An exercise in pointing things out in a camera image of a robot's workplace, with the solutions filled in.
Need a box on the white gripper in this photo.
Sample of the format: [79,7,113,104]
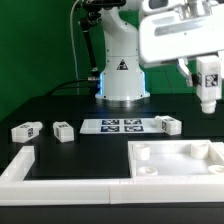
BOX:
[139,9,224,87]

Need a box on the white square tabletop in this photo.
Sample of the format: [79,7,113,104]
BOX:
[128,140,224,185]

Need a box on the black cable bundle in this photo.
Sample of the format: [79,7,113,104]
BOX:
[44,78,101,98]

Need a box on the white U-shaped obstacle fence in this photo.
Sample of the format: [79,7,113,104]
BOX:
[0,146,224,206]

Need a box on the white fiducial marker sheet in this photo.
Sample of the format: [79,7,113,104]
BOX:
[80,118,161,134]

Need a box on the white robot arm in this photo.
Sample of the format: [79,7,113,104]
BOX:
[96,0,224,104]

